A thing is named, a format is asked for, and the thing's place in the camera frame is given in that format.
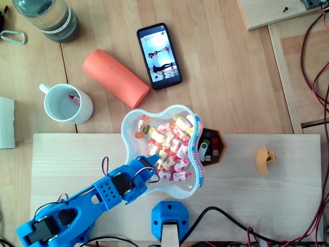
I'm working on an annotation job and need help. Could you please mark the clear Haribo candy tub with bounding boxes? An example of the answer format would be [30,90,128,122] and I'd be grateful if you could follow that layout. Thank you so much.
[120,104,205,200]

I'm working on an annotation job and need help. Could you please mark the white box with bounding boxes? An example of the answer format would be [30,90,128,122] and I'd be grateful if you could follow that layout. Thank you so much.
[0,96,15,150]

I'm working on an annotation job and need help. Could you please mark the black smartphone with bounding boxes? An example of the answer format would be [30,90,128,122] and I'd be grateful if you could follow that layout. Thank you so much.
[136,22,183,91]

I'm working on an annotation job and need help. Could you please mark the silver carabiner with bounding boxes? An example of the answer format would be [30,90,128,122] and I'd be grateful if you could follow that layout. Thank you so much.
[0,30,27,45]

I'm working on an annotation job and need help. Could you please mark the brown hexagonal cup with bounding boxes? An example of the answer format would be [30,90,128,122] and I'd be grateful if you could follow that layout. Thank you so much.
[199,127,228,167]

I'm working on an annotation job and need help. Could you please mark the large light wooden board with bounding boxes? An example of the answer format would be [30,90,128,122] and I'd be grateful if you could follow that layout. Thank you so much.
[29,133,323,242]

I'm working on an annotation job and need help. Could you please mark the wooden camera post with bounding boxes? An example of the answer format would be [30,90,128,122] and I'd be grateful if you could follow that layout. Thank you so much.
[161,221,180,247]

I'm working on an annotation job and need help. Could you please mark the red black braided cable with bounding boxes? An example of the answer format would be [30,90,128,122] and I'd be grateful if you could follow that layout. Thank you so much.
[300,11,329,244]

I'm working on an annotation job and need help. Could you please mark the thin red wire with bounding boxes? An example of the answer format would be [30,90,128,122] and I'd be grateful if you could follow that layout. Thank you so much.
[246,225,291,247]

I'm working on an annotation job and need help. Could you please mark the white ceramic mug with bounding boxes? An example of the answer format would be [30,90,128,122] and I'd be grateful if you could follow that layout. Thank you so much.
[39,83,94,125]

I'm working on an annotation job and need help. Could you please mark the grey plastic part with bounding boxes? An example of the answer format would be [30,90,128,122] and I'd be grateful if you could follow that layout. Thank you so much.
[299,0,323,10]

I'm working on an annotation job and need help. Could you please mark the wrapped fruit candy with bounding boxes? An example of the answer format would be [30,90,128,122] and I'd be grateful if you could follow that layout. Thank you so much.
[149,130,167,144]
[172,171,192,182]
[135,115,150,132]
[156,122,171,134]
[171,126,186,139]
[172,116,193,134]

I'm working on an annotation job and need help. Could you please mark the blue post base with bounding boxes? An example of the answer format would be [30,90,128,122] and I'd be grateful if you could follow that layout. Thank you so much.
[151,201,190,242]

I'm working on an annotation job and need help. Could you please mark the orange cylindrical case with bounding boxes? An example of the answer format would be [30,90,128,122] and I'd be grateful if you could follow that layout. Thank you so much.
[82,48,150,109]

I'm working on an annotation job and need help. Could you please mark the yellow 3D-printed part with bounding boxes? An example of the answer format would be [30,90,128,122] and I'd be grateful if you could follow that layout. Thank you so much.
[255,146,278,175]

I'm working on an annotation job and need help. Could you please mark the thick black cable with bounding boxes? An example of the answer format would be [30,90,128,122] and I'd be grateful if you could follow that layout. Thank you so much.
[179,206,324,246]

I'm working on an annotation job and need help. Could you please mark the small light wooden board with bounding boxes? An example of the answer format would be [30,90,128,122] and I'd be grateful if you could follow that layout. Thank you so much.
[236,0,326,32]

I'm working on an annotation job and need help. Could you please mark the thin black cable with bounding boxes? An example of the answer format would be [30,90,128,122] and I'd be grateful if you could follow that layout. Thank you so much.
[84,236,144,247]

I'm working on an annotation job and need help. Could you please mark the light wooden frame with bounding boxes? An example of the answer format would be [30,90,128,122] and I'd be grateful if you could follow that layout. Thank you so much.
[267,22,329,134]

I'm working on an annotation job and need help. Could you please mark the silver swivel USB stick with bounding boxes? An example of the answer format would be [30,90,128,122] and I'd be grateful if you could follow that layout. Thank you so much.
[197,142,209,162]

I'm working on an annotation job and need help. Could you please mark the dark water bottle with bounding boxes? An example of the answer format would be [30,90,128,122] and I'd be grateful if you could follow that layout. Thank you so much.
[11,0,80,44]

